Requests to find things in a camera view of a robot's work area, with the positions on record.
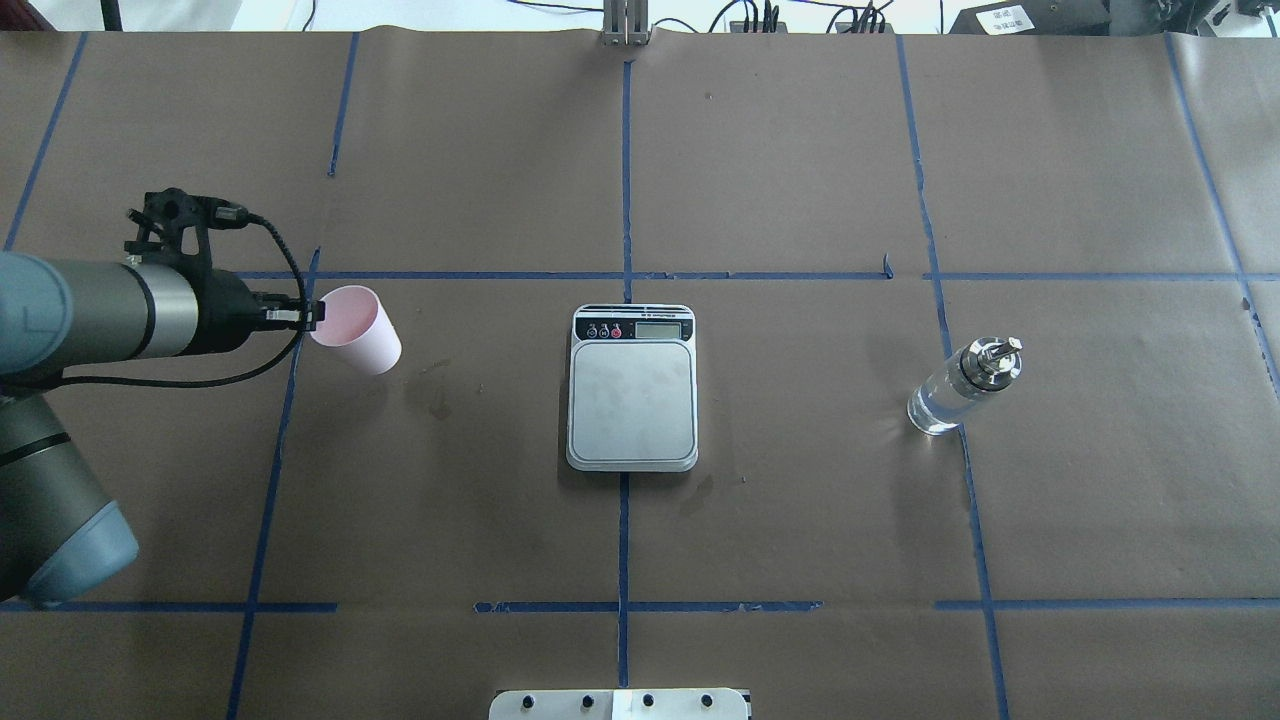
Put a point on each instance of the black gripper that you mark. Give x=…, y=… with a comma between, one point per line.
x=226, y=308

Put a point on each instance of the pink plastic cup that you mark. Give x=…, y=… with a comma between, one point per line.
x=357, y=328

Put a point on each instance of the glass sauce bottle steel spout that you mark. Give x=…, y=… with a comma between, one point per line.
x=970, y=378

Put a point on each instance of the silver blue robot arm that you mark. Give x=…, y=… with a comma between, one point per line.
x=64, y=534

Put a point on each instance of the silver digital kitchen scale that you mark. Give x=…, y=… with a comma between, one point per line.
x=632, y=394

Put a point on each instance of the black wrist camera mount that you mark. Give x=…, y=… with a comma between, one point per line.
x=173, y=229

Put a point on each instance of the aluminium frame post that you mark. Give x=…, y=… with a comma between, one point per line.
x=626, y=23

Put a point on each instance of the white metal base plate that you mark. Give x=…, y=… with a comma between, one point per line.
x=623, y=703

